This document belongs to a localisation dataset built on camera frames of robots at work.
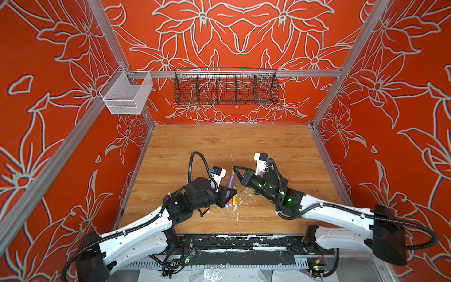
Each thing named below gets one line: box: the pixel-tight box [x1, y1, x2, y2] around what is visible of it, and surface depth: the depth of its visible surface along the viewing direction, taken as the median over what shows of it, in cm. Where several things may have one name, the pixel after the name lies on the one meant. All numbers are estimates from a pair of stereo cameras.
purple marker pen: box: [226, 170, 235, 199], surface depth 70 cm
